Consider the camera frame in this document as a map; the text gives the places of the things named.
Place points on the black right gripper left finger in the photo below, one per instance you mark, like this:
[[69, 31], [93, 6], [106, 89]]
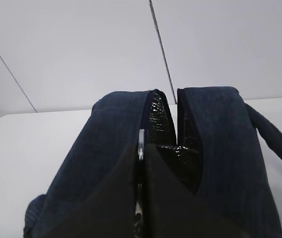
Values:
[[109, 212]]

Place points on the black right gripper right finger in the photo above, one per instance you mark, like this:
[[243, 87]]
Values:
[[173, 211]]

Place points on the dark navy fabric lunch bag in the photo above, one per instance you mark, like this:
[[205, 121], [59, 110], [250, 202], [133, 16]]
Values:
[[213, 150]]

